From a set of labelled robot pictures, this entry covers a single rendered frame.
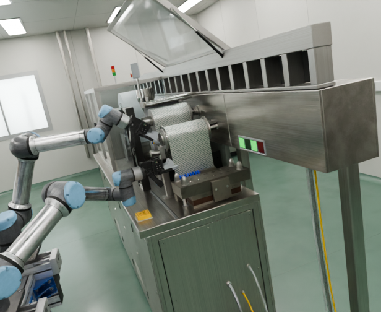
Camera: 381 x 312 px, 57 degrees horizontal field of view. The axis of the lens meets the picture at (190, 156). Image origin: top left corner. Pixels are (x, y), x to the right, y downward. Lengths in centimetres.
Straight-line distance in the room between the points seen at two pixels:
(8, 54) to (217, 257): 624
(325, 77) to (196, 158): 93
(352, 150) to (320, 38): 41
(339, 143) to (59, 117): 647
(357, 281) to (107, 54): 654
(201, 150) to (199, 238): 49
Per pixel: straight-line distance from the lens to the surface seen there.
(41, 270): 206
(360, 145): 142
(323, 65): 130
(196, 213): 176
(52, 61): 741
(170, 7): 179
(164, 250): 177
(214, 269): 192
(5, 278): 144
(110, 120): 186
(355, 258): 166
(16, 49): 746
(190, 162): 196
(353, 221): 158
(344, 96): 135
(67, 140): 179
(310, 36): 128
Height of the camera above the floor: 156
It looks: 13 degrees down
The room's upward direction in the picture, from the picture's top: 11 degrees counter-clockwise
